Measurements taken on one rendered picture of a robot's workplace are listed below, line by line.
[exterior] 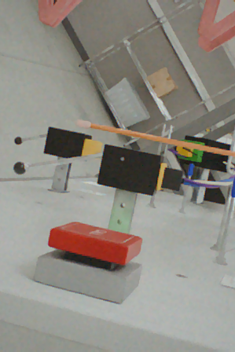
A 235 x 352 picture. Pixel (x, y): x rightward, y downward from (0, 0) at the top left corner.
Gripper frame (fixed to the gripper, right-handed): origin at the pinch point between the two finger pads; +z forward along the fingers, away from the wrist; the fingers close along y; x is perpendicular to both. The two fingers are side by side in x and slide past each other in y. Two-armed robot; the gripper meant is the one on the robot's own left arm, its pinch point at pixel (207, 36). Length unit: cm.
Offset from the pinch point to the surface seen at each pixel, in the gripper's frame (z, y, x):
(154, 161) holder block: 12.7, -1.5, -3.2
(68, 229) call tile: 18.5, -21.9, -2.9
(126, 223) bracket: 19.2, -0.3, -4.6
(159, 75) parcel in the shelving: -54, 690, 105
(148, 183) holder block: 14.8, -1.5, -4.0
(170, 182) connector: 13.4, -0.9, -5.7
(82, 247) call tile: 18.6, -23.0, -4.3
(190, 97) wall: -59, 747, 62
